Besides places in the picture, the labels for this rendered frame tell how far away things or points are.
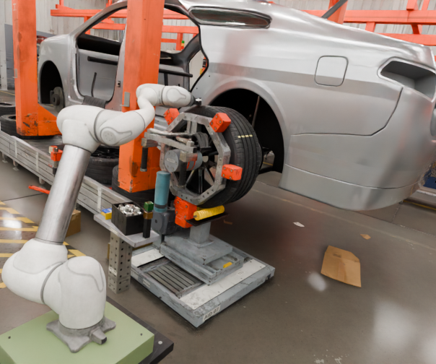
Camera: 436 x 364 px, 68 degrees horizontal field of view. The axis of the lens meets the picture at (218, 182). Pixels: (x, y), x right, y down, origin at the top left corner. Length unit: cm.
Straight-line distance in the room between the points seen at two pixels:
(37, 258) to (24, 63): 282
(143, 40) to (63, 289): 150
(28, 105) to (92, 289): 294
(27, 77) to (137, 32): 194
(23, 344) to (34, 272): 24
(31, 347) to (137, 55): 161
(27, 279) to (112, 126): 62
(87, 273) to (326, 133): 140
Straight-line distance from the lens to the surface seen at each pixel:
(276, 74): 210
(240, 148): 188
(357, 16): 815
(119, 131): 125
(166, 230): 236
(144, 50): 219
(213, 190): 191
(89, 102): 380
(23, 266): 136
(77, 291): 123
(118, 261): 207
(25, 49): 392
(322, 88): 195
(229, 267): 226
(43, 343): 138
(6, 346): 140
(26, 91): 393
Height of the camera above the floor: 131
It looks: 16 degrees down
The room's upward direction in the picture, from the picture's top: 8 degrees clockwise
